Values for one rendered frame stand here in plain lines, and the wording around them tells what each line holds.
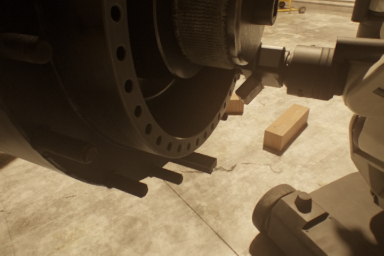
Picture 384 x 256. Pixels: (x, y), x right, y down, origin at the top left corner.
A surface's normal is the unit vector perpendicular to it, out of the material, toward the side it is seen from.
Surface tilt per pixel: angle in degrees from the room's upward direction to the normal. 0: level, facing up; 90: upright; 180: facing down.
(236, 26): 95
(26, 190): 0
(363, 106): 107
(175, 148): 90
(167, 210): 0
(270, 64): 50
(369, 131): 83
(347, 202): 0
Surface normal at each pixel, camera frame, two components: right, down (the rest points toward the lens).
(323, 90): -0.41, 0.67
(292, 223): -0.63, -0.46
